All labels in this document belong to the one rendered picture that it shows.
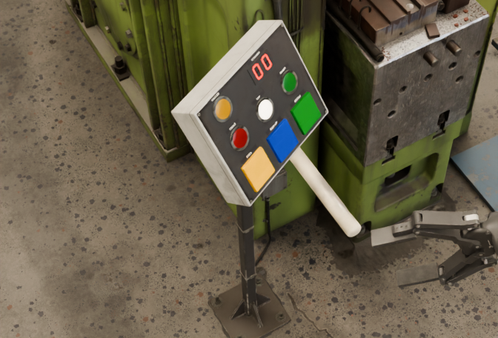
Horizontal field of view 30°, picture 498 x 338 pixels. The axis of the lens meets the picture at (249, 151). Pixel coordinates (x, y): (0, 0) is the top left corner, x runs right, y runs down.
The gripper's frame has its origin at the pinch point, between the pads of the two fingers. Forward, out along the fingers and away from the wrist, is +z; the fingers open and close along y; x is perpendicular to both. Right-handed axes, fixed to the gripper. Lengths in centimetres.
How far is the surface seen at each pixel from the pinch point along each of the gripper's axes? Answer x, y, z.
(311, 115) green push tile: -65, -35, 25
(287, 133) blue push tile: -58, -31, 29
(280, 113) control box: -61, -27, 30
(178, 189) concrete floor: -114, -110, 103
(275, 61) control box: -69, -18, 27
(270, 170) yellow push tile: -50, -32, 34
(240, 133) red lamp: -52, -20, 36
